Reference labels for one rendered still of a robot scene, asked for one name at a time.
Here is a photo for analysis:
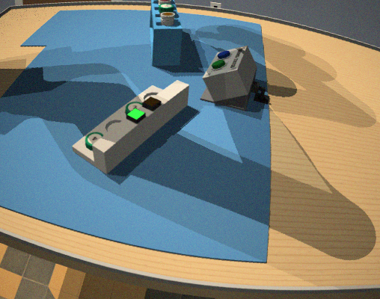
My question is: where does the dark grey table edge trim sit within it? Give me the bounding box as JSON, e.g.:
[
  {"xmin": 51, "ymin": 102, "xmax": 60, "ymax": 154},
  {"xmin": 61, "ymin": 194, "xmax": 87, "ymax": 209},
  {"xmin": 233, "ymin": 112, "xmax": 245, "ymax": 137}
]
[{"xmin": 0, "ymin": 1, "xmax": 380, "ymax": 294}]

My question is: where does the blue flat mat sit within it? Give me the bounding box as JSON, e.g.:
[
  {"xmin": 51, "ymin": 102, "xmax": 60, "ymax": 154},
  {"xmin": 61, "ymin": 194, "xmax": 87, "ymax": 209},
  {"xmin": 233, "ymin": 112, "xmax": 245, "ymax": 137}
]
[{"xmin": 0, "ymin": 10, "xmax": 271, "ymax": 263}]

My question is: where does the grey control box with blue and green keys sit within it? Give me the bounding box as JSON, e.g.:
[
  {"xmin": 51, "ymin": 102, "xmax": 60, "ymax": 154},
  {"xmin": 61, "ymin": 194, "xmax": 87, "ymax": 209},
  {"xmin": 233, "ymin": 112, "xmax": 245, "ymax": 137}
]
[{"xmin": 200, "ymin": 46, "xmax": 269, "ymax": 111}]

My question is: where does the blue rectangular tube holder block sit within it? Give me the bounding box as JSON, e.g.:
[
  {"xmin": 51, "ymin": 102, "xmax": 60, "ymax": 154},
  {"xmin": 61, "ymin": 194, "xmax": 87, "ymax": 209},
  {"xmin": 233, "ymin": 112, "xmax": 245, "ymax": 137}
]
[{"xmin": 150, "ymin": 0, "xmax": 183, "ymax": 66}]

